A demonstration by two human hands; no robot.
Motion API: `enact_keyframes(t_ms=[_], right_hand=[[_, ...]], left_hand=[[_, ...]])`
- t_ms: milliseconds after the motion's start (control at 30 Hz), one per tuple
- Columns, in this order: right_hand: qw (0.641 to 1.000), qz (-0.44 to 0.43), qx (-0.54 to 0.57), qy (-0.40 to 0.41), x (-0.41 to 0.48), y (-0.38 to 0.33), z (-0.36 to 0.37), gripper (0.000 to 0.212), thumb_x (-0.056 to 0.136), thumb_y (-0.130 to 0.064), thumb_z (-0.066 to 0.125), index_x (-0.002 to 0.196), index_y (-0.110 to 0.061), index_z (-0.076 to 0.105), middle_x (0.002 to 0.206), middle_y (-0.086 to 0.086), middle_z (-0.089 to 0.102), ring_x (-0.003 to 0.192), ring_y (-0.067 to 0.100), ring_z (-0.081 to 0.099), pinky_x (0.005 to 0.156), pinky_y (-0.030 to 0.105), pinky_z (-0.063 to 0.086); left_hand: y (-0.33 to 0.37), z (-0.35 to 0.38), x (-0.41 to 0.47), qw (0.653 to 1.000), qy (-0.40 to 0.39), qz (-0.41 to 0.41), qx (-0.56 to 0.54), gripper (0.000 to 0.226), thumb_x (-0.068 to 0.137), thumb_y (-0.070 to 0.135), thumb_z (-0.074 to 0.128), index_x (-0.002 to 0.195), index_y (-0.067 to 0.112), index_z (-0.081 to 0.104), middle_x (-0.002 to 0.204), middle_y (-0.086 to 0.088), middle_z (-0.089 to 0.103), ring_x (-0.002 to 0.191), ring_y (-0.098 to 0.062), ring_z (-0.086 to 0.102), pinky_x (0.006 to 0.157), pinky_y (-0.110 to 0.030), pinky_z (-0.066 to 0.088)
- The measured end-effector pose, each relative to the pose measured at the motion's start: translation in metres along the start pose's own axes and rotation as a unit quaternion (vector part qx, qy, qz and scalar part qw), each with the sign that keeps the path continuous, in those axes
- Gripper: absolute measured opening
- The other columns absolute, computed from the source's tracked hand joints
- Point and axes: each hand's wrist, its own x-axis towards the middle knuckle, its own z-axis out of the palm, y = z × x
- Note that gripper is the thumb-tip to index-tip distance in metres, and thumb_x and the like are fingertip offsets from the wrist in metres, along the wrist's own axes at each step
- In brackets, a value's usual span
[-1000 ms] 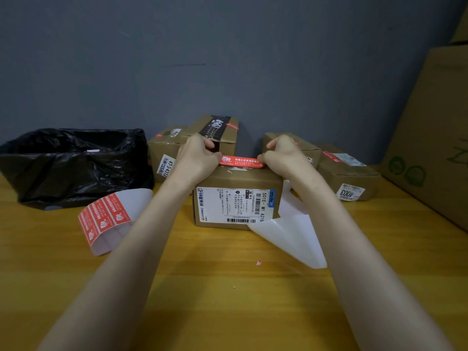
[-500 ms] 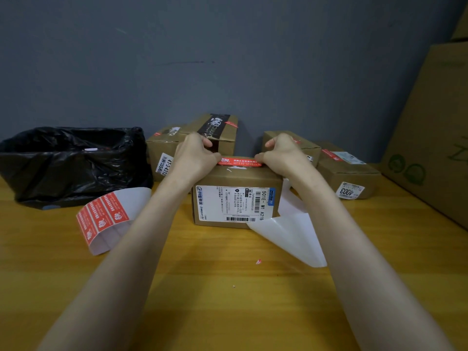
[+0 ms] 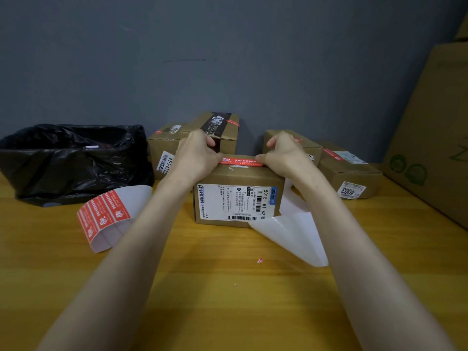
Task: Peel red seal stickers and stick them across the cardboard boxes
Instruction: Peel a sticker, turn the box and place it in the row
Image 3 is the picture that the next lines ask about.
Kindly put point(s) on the white barcode label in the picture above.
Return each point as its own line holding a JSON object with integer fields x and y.
{"x": 351, "y": 157}

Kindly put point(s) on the person's right forearm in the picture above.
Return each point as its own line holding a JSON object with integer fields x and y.
{"x": 380, "y": 285}

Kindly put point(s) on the box with black tape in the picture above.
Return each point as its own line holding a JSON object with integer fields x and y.
{"x": 228, "y": 142}

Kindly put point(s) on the red sticker label strip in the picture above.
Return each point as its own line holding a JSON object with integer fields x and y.
{"x": 139, "y": 201}

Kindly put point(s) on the white backing paper strip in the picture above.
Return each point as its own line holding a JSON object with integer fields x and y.
{"x": 292, "y": 233}

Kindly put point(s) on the person's right hand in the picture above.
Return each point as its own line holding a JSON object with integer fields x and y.
{"x": 289, "y": 157}

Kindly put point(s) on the black plastic trash bag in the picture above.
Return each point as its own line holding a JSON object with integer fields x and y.
{"x": 66, "y": 175}

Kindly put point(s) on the white blue shipping label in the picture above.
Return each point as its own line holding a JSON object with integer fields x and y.
{"x": 219, "y": 202}

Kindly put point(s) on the long brown cardboard box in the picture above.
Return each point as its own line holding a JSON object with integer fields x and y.
{"x": 329, "y": 175}

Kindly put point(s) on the white end label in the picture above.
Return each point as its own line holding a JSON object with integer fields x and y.
{"x": 351, "y": 190}

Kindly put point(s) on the small brown cardboard box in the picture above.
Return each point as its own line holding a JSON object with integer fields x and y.
{"x": 237, "y": 175}
{"x": 314, "y": 149}
{"x": 161, "y": 142}

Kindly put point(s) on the person's left hand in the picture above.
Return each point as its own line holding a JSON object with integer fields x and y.
{"x": 193, "y": 160}

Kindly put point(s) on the large green printed carton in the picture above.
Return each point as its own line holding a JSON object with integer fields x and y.
{"x": 431, "y": 124}
{"x": 462, "y": 31}

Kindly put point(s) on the person's left forearm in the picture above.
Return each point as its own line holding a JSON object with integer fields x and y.
{"x": 113, "y": 281}

